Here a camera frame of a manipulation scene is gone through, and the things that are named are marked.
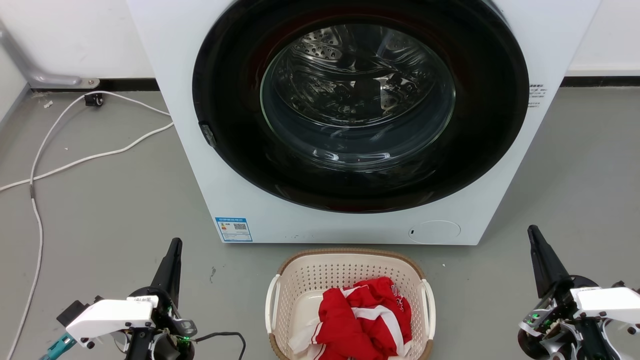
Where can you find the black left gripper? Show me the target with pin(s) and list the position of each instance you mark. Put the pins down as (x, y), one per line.
(167, 320)

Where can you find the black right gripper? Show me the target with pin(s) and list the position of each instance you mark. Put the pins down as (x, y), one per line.
(552, 307)

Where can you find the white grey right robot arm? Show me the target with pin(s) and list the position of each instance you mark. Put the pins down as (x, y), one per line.
(590, 342)

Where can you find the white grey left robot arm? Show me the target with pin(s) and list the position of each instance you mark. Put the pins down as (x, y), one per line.
(137, 350)

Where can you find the beige plastic laundry basket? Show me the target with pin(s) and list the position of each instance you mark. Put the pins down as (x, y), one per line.
(320, 272)

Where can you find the blue energy label sticker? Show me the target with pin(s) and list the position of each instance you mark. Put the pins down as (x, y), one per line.
(233, 229)

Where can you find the round white filter cover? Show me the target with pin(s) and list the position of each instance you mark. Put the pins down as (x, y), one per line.
(434, 232)

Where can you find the round black washer door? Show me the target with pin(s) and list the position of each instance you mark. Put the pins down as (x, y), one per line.
(235, 150)

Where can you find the red and white garment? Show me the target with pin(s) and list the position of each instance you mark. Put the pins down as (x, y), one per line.
(357, 327)

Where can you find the white front-load washing machine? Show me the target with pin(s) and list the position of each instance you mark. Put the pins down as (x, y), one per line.
(180, 75)

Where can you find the steel washer drum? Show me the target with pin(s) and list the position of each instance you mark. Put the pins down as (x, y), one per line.
(350, 85)

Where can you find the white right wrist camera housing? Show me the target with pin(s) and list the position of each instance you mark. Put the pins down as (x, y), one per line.
(607, 302)

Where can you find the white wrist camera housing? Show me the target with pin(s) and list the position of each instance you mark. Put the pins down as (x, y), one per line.
(607, 302)
(107, 317)

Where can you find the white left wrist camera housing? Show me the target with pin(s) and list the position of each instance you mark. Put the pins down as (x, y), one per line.
(107, 317)

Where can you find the grey wall pipe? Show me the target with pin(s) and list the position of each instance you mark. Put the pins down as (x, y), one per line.
(30, 72)

